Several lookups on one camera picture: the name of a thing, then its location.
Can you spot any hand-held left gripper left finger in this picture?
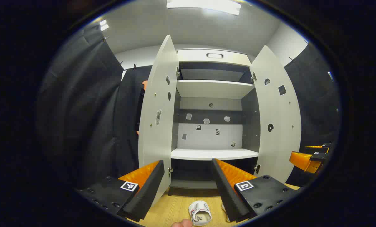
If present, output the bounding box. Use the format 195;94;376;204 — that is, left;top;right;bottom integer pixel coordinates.
76;160;165;223

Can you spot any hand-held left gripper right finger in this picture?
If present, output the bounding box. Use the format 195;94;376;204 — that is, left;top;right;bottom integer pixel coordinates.
211;158;301;223

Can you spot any white shoe cabinet door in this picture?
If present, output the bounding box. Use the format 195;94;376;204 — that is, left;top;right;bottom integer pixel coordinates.
249;45;302;184
138;35;179;207

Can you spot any white shoe cabinet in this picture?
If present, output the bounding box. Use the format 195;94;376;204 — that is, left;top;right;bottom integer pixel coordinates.
168;48;261;196

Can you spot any long ceiling light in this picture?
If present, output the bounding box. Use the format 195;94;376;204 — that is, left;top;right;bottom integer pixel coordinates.
166;0;242;16

